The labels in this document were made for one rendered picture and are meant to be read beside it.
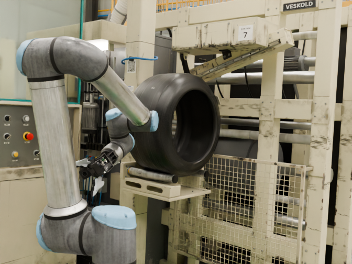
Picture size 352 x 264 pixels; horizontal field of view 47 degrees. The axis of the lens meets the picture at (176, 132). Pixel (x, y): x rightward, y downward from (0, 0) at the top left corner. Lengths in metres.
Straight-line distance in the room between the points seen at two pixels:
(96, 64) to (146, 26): 1.22
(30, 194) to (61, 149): 1.10
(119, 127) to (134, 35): 0.83
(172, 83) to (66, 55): 0.93
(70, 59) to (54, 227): 0.56
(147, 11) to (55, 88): 1.27
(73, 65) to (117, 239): 0.57
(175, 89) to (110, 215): 0.93
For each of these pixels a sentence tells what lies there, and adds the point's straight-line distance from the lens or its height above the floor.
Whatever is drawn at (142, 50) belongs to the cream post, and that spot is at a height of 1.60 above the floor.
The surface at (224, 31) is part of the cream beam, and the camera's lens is 2.37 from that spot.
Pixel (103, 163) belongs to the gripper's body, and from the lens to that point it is 1.69.
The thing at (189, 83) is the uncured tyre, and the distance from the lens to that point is 2.16.
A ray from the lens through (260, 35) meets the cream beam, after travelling 2.29.
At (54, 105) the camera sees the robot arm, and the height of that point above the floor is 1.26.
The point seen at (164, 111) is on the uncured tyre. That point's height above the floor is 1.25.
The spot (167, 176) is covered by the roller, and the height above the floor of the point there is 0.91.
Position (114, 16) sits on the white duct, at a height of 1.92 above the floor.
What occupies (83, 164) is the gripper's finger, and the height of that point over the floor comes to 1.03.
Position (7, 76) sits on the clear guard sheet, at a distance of 2.36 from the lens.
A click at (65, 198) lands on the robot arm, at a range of 1.41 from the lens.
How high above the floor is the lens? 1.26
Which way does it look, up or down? 3 degrees down
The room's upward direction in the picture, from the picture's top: 3 degrees clockwise
